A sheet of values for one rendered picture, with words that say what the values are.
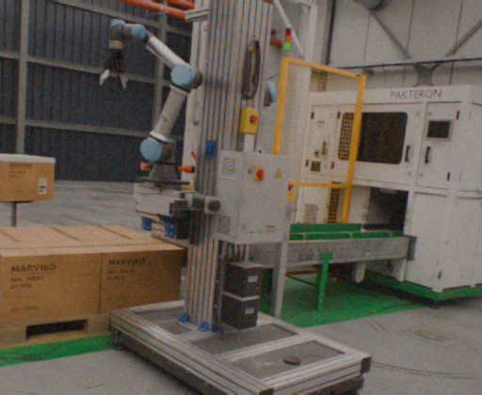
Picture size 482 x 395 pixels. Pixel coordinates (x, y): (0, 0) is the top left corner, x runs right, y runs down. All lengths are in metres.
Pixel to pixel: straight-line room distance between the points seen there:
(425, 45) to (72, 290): 10.82
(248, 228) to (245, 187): 0.21
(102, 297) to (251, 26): 1.84
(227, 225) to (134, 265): 0.95
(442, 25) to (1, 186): 10.12
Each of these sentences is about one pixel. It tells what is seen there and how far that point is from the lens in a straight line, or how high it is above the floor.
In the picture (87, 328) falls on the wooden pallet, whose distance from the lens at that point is 3.52.
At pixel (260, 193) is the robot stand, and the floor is 1.03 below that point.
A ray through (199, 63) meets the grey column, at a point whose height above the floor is 1.99.
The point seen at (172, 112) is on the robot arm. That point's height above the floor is 1.40.
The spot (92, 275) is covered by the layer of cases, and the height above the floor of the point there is 0.40.
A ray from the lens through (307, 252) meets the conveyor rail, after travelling 4.25.
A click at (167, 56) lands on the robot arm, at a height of 1.71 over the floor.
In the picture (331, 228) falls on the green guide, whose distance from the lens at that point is 5.26.
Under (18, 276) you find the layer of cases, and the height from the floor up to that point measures 0.43.
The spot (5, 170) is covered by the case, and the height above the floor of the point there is 0.90.
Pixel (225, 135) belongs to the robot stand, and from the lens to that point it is 2.88.
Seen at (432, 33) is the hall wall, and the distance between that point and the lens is 13.03.
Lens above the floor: 1.22
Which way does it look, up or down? 9 degrees down
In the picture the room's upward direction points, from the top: 5 degrees clockwise
